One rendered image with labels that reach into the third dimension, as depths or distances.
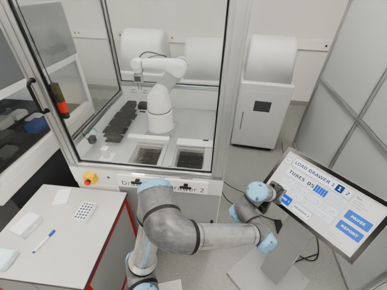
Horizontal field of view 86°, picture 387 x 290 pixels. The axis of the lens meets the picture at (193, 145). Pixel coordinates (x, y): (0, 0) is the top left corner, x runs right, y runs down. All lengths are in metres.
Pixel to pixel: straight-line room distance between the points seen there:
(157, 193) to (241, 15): 0.69
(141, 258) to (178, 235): 0.32
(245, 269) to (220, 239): 1.39
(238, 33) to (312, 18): 3.41
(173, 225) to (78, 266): 0.85
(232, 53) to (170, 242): 0.72
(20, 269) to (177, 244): 1.04
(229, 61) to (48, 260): 1.33
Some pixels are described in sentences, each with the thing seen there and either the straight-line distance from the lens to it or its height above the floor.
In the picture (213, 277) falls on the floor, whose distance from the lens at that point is 2.04.
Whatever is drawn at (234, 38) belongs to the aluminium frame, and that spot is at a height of 1.75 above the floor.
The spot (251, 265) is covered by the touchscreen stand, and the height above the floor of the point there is 0.04.
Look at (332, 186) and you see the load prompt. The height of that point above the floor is 1.15.
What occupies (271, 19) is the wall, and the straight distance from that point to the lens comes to 4.13.
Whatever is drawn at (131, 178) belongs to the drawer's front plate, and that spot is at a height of 0.91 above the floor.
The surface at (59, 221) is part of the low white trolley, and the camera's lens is 1.57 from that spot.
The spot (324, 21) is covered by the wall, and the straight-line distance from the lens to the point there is 4.34.
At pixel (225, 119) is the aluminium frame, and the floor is 1.39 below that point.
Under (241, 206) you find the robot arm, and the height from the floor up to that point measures 1.21.
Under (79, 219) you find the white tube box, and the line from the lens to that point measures 1.47.
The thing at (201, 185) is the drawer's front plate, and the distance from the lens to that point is 1.34.
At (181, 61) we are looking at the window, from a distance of 0.96.
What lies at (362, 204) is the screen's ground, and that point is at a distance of 1.22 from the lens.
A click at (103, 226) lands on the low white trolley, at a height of 0.76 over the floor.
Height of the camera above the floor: 1.92
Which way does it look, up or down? 38 degrees down
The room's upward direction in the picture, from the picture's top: 1 degrees clockwise
